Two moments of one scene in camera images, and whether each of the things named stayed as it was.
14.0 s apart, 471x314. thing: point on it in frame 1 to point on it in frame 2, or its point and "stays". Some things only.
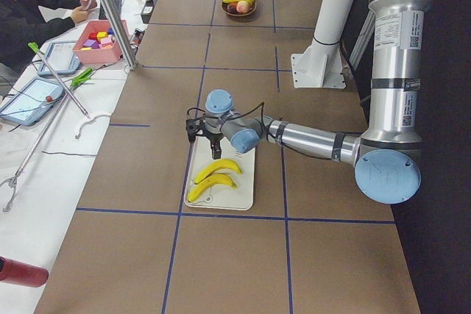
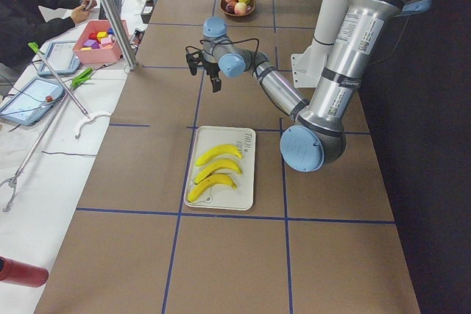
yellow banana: (223, 163) stays
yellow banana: (211, 182) stays
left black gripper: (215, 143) to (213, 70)
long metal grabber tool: (12, 181) stays
